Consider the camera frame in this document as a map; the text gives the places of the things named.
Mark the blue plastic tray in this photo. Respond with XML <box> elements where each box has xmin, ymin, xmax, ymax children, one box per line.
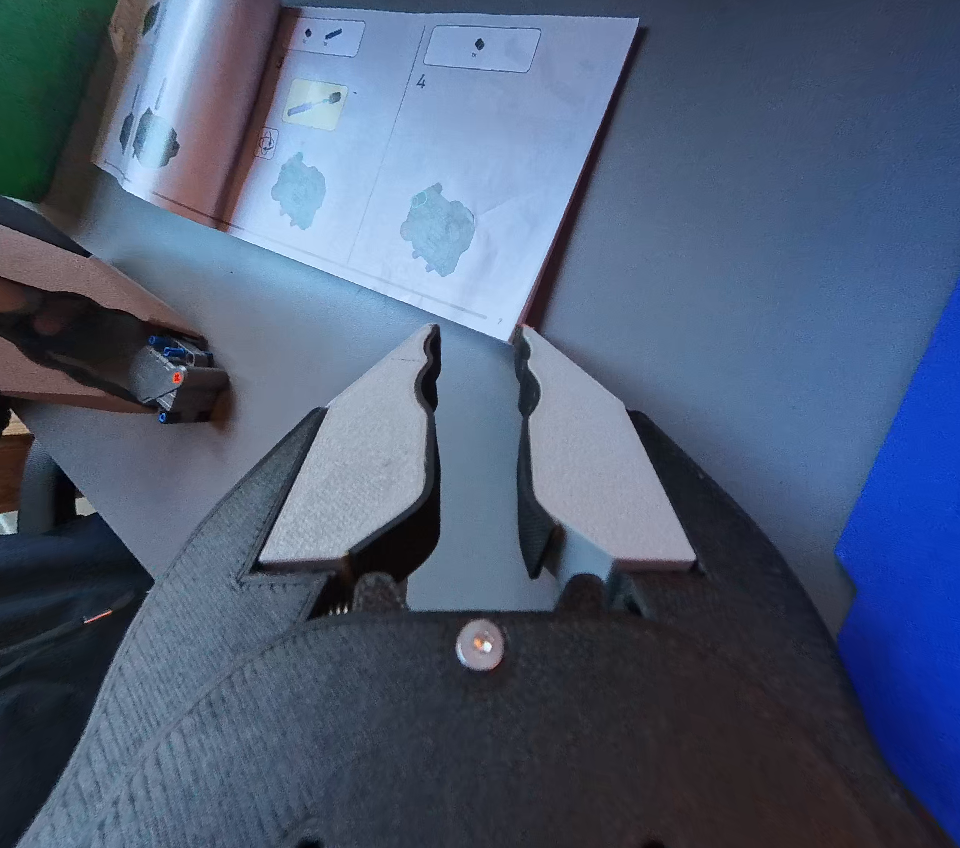
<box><xmin>834</xmin><ymin>285</ymin><xmax>960</xmax><ymax>841</ymax></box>

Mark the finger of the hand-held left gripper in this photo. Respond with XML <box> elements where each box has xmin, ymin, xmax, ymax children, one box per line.
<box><xmin>0</xmin><ymin>315</ymin><xmax>162</xmax><ymax>415</ymax></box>
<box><xmin>0</xmin><ymin>224</ymin><xmax>210</xmax><ymax>372</ymax></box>

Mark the white instruction booklet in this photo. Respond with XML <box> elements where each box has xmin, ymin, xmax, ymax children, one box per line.
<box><xmin>91</xmin><ymin>0</ymin><xmax>642</xmax><ymax>344</ymax></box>

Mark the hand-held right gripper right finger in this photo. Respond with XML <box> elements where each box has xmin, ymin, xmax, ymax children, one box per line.
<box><xmin>514</xmin><ymin>325</ymin><xmax>699</xmax><ymax>582</ymax></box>

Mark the grey pull-back motor block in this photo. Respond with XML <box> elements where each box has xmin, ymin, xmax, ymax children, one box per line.
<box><xmin>133</xmin><ymin>334</ymin><xmax>231</xmax><ymax>426</ymax></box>

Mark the green board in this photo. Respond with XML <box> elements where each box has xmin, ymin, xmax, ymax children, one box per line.
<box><xmin>0</xmin><ymin>0</ymin><xmax>162</xmax><ymax>204</ymax></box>

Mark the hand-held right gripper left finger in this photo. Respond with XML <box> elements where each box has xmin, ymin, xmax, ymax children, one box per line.
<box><xmin>257</xmin><ymin>323</ymin><xmax>442</xmax><ymax>582</ymax></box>

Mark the dark cloth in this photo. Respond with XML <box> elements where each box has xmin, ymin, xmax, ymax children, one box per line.
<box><xmin>0</xmin><ymin>510</ymin><xmax>160</xmax><ymax>848</ymax></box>

